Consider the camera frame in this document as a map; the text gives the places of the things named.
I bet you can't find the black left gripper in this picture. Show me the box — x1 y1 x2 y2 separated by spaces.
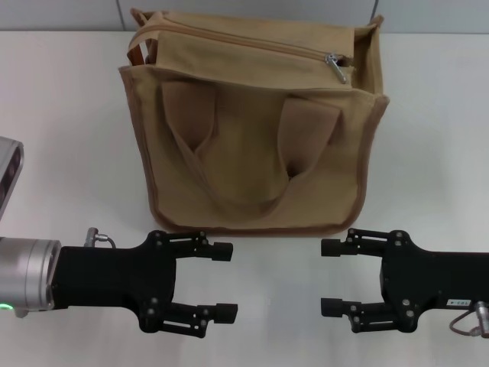
52 229 239 339

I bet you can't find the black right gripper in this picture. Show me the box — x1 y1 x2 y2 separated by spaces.
320 228 489 333

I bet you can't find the gripper connector cable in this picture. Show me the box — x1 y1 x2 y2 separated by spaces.
449 300 489 339
84 227 116 250

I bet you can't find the right gripper connector cable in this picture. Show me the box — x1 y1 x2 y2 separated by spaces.
449 300 489 339

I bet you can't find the silver metal zipper pull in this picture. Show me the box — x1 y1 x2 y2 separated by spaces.
324 51 348 85

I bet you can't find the left gripper connector cable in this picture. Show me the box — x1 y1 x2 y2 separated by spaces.
84 227 116 250

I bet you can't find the khaki canvas food bag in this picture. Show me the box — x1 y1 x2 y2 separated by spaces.
118 7 390 236

